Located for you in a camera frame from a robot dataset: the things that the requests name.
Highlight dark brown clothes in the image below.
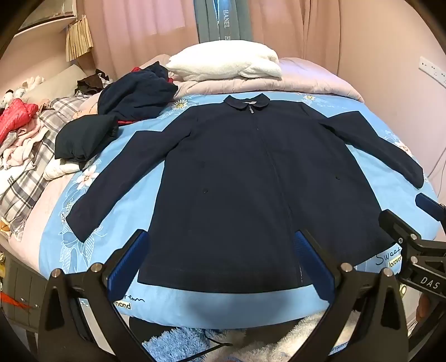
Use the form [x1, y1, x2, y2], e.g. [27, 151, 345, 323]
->
[74, 69, 114, 96]

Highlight blue floral bedsheet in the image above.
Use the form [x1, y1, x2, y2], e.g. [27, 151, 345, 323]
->
[38, 91, 440, 329]

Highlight grey drawer cabinet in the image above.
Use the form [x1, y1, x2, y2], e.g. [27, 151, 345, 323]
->
[0, 251, 50, 335]

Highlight navy blue jacket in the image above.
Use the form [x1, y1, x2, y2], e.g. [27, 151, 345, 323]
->
[66, 93, 425, 295]

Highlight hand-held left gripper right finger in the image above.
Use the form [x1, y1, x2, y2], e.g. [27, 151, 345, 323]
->
[294, 229, 410, 362]

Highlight pink quilt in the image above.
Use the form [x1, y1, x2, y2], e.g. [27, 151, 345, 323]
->
[171, 57, 365, 103]

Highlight beige fringed cloth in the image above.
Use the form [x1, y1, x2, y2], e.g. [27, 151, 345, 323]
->
[66, 16, 94, 60]

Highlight red puffer jacket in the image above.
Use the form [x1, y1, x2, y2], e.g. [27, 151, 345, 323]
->
[0, 98, 39, 148]

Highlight white wall shelf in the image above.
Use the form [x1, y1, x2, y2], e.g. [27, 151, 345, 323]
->
[14, 0, 84, 35]

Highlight navy clothing pile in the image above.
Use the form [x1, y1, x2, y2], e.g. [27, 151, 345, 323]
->
[98, 62, 179, 124]

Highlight white padded garment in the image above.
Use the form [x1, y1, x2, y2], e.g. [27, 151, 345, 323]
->
[45, 158, 92, 180]

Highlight plaid and pink clothes heap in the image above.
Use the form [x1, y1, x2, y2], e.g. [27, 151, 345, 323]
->
[0, 96, 92, 242]

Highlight white fluffy blanket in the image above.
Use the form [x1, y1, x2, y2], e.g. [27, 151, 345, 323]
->
[165, 40, 283, 83]

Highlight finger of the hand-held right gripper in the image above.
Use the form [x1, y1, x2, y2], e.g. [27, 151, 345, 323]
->
[378, 209, 425, 250]
[415, 192, 446, 223]

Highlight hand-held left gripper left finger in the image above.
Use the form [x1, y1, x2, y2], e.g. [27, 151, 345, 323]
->
[38, 229, 154, 362]

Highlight dark folded garment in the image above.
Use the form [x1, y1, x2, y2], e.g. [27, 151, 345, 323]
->
[55, 115, 121, 171]

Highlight white power strip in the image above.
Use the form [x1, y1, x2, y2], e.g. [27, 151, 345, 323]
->
[418, 56, 446, 84]

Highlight person's right hand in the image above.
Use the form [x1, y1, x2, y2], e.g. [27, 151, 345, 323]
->
[416, 290, 435, 326]

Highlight beige pillow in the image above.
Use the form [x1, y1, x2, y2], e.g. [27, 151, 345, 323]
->
[23, 64, 88, 105]

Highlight fuzzy blue white garment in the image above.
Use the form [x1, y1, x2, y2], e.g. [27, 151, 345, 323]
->
[141, 309, 363, 362]

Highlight pink mattress cover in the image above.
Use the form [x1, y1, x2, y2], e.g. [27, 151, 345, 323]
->
[0, 195, 70, 275]

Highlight pink curtain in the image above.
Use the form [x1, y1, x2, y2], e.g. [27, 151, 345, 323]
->
[82, 0, 206, 72]
[251, 0, 344, 62]

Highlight plush toys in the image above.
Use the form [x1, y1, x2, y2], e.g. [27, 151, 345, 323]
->
[0, 75, 46, 108]

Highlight black strap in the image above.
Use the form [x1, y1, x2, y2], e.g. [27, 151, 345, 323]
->
[205, 332, 234, 362]

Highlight pink clothes pile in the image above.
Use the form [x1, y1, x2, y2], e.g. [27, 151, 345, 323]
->
[0, 118, 49, 171]

